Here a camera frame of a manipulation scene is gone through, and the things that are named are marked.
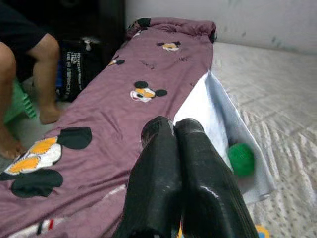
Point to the person bare leg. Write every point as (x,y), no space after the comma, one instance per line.
(6,99)
(47,86)

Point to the green plastic stool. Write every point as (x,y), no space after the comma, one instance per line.
(18,104)

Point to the person black shorts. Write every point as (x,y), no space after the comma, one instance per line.
(19,27)

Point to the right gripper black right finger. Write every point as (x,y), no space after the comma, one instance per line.
(210,198)

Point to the blue plastic thing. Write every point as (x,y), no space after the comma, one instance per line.
(59,81)

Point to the white plastic wrapper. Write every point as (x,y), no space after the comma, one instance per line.
(198,104)

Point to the quilted grey white mattress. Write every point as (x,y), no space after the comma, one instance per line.
(277,99)

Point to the black bag white print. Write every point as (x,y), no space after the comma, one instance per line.
(81,72)

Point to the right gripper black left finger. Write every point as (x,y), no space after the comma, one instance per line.
(153,186)

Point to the green round thing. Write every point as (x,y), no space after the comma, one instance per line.
(241,158)

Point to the purple Mickey print blanket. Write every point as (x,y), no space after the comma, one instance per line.
(111,111)

